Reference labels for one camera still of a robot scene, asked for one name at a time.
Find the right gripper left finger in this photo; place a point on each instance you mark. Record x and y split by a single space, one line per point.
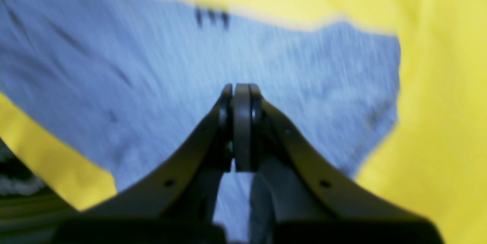
175 203

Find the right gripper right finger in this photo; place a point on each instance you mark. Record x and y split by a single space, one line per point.
313 202

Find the grey t-shirt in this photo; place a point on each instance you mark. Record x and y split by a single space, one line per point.
95 94

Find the yellow table cloth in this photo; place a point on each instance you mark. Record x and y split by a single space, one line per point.
433 160

